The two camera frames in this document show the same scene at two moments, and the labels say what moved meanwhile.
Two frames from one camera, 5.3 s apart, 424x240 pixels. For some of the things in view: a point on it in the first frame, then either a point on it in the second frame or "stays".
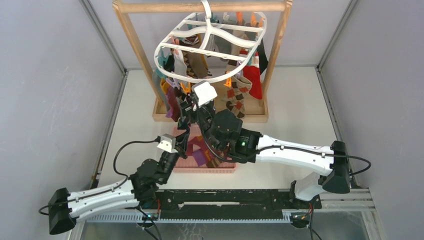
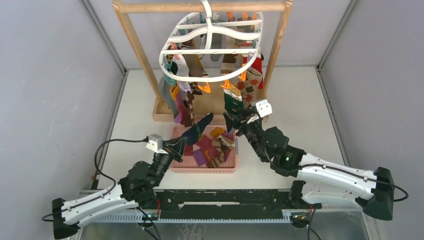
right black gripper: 190,110 → 248,119
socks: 202,156 stays
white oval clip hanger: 207,46 stays
